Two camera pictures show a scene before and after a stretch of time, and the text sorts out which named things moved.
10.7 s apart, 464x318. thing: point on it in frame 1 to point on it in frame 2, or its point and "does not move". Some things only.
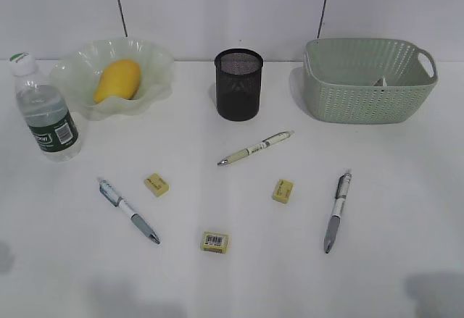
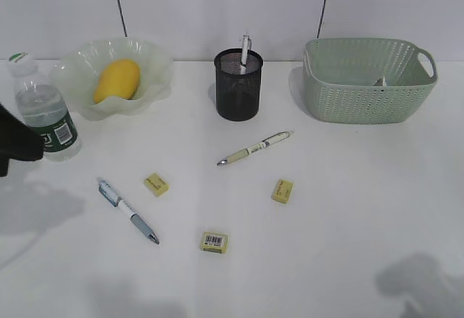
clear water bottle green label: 46,110 does not move
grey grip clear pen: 343,188 to 246,46
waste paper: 381,82 does not move
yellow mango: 119,78 does not move
